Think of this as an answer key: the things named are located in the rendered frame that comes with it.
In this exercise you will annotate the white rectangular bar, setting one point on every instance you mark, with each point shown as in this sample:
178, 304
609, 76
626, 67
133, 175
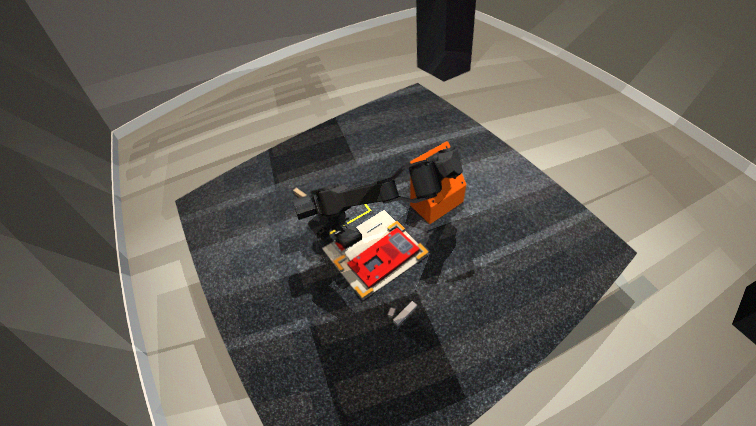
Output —
405, 313

